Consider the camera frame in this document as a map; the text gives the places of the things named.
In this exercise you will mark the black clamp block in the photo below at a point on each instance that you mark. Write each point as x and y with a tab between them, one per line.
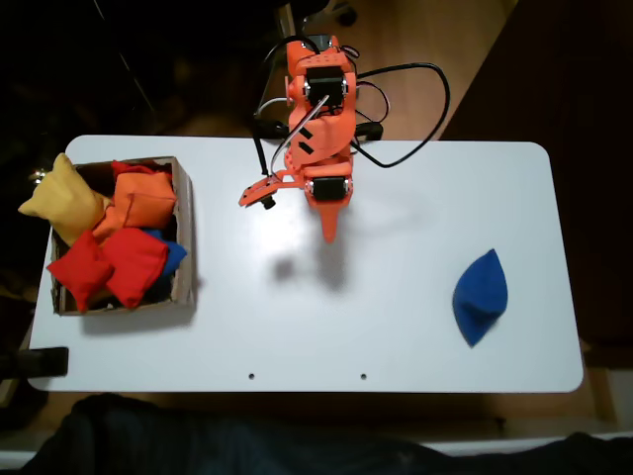
44	361

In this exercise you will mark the orange gripper camera mount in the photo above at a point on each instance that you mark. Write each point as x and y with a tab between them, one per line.
254	193

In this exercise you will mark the metal office chair base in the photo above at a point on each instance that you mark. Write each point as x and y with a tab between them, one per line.
346	17

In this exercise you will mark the blue bean bag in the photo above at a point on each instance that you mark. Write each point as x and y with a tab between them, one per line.
175	255
477	297

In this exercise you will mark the light wooden post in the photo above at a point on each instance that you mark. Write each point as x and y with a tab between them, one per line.
604	396

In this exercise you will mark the brown cardboard box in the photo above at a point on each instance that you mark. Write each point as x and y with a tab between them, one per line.
184	222

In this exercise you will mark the person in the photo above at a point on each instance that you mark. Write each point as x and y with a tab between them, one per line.
148	435

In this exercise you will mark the red bean bag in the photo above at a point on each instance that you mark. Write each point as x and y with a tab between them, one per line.
81	269
128	168
133	262

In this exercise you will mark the yellow bean bag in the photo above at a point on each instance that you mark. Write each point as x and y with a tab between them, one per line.
64	198

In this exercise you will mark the orange bean bag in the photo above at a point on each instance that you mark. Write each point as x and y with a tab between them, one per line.
151	213
143	184

